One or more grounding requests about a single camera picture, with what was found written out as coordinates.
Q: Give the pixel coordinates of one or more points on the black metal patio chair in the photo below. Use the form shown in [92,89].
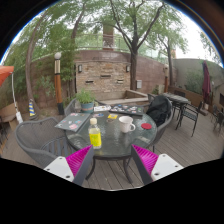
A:
[191,115]

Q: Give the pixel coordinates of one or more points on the closed maroon patio umbrella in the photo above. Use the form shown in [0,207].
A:
[206,83]

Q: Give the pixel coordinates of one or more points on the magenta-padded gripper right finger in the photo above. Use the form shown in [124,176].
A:
[165,165]

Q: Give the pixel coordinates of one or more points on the black wall lamp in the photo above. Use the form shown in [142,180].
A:
[80,68]
[127,68]

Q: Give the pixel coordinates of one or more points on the small blue sticker card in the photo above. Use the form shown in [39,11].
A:
[98,115]

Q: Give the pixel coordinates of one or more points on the white sticker sheet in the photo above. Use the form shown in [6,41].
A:
[102,108]

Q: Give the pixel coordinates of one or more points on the blue yellow striped cone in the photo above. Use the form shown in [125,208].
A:
[32,109]

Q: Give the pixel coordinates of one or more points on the black jacket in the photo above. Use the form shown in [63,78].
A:
[158,110]

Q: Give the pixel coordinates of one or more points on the large dark-trunked tree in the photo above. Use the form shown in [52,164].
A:
[133,70]

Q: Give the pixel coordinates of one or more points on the leaning thin-trunked tree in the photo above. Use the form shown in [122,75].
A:
[27,66]

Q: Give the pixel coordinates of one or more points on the green plant in blue pot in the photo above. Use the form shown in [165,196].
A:
[85,98]

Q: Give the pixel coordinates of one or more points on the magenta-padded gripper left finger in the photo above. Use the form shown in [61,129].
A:
[60,166]

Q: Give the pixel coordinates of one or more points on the wooden lamp post, globe light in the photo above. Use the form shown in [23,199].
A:
[58,90]
[166,80]

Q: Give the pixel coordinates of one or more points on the grey wall utility box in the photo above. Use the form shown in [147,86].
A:
[139,84]

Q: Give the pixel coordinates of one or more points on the clear bottle with yellow label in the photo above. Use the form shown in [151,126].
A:
[95,136]

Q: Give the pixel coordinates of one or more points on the grey wicker chair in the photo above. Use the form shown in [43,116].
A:
[36,135]
[70,108]
[163,131]

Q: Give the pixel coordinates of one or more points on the orange canopy tent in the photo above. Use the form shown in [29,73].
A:
[5,71]

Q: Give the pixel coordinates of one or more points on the dark round patio table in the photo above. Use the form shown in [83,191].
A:
[176,99]

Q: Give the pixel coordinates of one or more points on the flat round red coaster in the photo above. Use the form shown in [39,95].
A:
[146,126]

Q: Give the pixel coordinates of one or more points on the white ceramic mug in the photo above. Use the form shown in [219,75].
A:
[125,124]

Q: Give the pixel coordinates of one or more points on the black laptop with stickers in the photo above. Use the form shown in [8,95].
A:
[126,110]

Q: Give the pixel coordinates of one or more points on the yellow card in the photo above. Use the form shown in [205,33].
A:
[112,116]

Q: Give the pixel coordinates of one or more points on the grey laptop with stickers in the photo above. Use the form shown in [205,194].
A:
[71,122]

